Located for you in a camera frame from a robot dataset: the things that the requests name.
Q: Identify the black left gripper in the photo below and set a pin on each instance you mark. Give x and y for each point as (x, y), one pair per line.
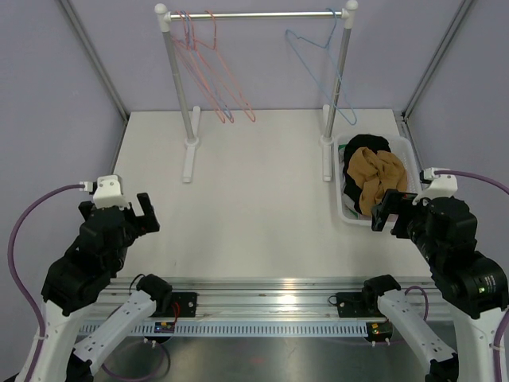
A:
(143, 224)

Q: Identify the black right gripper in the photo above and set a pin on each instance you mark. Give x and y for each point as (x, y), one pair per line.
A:
(394, 200)

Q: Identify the brown tank top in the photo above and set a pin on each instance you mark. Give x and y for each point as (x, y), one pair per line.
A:
(375, 173)

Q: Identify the black tank top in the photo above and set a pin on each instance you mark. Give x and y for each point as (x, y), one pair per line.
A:
(374, 143)

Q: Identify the pink wire hanger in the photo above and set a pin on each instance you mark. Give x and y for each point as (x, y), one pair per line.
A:
(203, 74)

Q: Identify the blue hanger with mauve top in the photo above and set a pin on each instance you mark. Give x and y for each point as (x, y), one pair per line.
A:
(203, 71)

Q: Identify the pink hanger with black top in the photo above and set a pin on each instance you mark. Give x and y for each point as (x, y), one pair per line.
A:
(236, 94)

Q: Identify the blue hanger with brown top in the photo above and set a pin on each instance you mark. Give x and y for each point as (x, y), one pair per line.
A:
(331, 88)

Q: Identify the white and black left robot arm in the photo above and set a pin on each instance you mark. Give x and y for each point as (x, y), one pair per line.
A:
(72, 286)

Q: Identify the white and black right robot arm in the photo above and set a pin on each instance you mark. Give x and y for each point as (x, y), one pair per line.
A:
(475, 288)

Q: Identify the white plastic basket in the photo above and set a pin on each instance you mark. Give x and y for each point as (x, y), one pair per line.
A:
(399, 146)

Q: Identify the white and metal clothes rack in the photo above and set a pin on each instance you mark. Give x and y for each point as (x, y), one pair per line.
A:
(173, 30)

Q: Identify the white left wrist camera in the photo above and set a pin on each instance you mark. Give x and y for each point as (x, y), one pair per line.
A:
(106, 192)

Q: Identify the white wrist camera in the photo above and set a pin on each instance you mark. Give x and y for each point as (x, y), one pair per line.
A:
(106, 192)
(440, 183)

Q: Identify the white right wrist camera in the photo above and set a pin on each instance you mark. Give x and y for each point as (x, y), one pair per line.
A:
(440, 183)

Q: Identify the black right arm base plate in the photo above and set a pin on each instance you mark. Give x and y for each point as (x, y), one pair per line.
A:
(350, 305)

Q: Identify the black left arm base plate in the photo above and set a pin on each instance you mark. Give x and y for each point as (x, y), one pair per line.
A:
(183, 303)

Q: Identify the aluminium mounting rail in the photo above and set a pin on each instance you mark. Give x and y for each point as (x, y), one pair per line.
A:
(261, 299)

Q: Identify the white slotted cable duct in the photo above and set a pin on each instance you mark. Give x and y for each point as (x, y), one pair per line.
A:
(251, 329)

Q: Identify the left aluminium frame post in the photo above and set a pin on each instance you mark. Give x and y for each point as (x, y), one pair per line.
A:
(82, 36)

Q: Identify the aluminium frame post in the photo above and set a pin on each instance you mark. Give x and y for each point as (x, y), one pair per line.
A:
(445, 43)
(82, 36)

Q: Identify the right aluminium frame post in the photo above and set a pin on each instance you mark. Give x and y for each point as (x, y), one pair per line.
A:
(445, 43)

